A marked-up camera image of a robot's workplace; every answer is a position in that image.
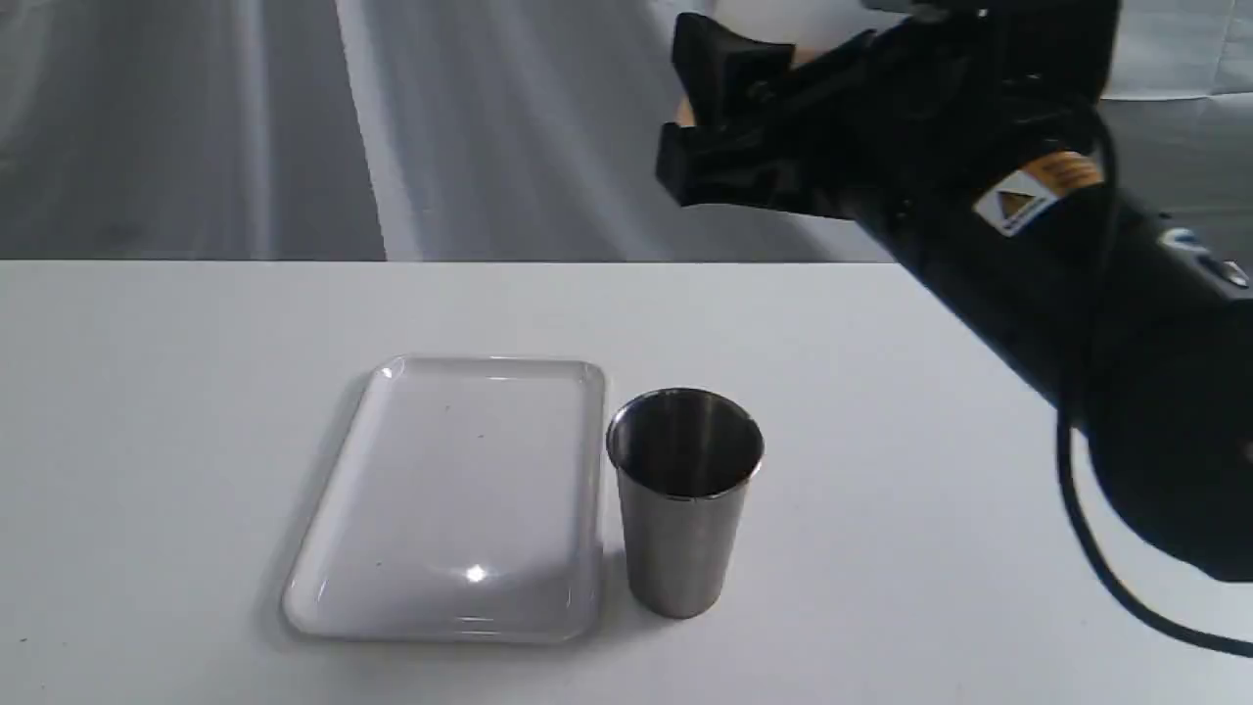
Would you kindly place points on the stainless steel cup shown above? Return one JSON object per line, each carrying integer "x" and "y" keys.
{"x": 683, "y": 459}

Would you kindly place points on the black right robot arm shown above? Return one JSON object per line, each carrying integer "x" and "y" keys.
{"x": 1081, "y": 290}

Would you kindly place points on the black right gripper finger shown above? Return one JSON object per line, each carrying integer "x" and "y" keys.
{"x": 797, "y": 168}
{"x": 722, "y": 73}

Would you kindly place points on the grey backdrop cloth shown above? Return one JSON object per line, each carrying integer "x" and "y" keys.
{"x": 372, "y": 130}

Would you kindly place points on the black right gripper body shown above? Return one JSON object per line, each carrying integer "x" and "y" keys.
{"x": 921, "y": 111}

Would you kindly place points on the clear plastic tray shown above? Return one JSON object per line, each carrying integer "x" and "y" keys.
{"x": 463, "y": 506}

